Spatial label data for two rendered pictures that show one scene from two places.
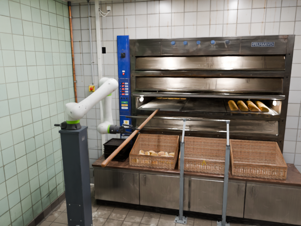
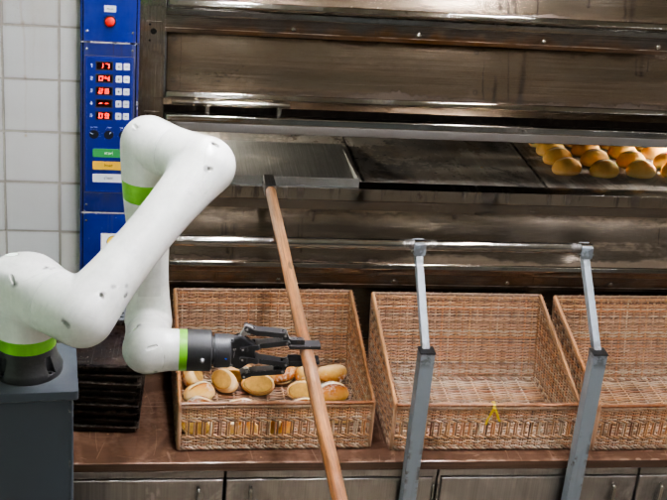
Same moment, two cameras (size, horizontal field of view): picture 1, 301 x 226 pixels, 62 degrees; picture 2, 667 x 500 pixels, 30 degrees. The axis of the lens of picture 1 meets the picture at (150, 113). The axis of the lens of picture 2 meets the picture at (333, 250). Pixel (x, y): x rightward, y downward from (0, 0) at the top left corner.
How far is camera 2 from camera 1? 127 cm
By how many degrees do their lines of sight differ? 25
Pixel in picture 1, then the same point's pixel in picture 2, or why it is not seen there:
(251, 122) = (633, 227)
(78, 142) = (66, 434)
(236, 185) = (605, 486)
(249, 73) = (651, 42)
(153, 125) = (243, 250)
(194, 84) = (435, 77)
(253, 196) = not seen: outside the picture
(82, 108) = (114, 299)
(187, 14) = not seen: outside the picture
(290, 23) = not seen: outside the picture
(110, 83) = (213, 165)
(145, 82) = (214, 62)
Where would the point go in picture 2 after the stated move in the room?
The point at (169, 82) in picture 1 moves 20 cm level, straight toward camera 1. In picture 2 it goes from (324, 66) to (344, 87)
